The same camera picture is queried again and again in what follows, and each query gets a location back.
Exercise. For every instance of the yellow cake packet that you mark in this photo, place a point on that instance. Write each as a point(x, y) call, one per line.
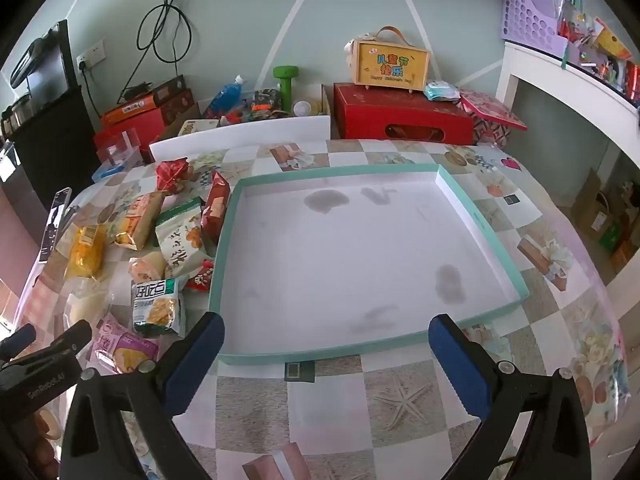
point(87, 255)

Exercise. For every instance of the brown bun clear packet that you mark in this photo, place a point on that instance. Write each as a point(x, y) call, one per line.
point(147, 267)

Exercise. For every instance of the printed checkered tablecloth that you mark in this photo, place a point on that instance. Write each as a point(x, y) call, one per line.
point(400, 410)

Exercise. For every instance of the small red snack packet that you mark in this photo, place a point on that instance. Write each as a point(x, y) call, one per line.
point(202, 277)

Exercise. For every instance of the wet wipes pack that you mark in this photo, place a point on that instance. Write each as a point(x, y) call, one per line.
point(440, 91)

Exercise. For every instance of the yellow card box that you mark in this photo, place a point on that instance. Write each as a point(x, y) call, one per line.
point(197, 127)

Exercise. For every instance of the tall red snack packet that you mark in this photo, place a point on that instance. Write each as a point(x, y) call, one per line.
point(216, 205)

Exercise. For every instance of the orange white bread roll packet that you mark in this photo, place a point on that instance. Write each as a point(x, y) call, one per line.
point(137, 220)

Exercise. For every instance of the person's left hand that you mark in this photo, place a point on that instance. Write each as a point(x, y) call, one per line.
point(46, 435)

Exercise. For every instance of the brown cardboard box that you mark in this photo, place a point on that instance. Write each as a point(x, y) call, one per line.
point(590, 210)

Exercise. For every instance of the tan cartoon carton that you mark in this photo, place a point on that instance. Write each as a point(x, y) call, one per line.
point(390, 62)

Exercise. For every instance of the white wall socket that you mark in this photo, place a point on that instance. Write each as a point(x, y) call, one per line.
point(90, 56)

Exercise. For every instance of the red gift box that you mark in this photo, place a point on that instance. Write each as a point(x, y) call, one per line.
point(400, 115)

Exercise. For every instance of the white shelf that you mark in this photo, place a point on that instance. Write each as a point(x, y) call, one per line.
point(565, 85)

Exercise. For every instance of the black appliance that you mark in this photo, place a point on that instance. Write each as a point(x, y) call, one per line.
point(45, 60)

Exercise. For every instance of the clear plastic box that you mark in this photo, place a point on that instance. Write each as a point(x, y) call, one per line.
point(117, 150)

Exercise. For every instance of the orange carton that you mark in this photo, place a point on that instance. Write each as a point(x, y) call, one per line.
point(132, 109)

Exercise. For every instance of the pile of colourful packets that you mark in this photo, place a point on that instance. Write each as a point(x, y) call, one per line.
point(605, 40)

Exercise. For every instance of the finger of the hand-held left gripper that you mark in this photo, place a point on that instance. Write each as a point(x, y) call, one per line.
point(20, 337)
point(70, 337)

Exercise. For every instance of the pink snack packet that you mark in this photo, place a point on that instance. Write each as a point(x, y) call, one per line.
point(125, 350)

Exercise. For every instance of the red flower snack packet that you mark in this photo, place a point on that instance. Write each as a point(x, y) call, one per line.
point(172, 175)

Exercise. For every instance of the pink box lid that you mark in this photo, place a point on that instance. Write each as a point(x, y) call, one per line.
point(492, 112)

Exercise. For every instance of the white tray with teal rim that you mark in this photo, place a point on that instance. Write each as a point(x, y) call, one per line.
point(350, 260)

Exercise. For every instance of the green dumbbell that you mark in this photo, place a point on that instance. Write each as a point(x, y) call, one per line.
point(285, 82)

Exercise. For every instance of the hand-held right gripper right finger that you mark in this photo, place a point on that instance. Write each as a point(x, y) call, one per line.
point(460, 365)

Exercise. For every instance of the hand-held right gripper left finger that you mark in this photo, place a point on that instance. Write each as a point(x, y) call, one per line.
point(195, 360)

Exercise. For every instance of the pale bun clear packet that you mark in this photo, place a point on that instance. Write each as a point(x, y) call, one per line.
point(87, 305)

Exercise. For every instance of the black power adapter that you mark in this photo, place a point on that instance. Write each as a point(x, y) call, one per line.
point(136, 91)

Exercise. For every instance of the black cabinet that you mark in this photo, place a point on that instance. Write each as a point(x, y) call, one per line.
point(45, 135)

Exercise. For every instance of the white board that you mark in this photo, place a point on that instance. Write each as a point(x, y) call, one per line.
point(240, 135)

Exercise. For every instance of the blue plastic bottle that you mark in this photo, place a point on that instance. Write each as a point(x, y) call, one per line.
point(225, 95)

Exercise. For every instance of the purple file holder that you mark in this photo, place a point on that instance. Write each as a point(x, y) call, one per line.
point(530, 10)

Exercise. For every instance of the green white cracker packet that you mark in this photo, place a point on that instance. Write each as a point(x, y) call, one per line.
point(156, 307)

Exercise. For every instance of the green white snack packet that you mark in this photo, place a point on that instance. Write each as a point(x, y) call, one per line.
point(180, 240)

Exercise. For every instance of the pile of small toys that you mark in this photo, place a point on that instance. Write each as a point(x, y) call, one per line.
point(260, 102)

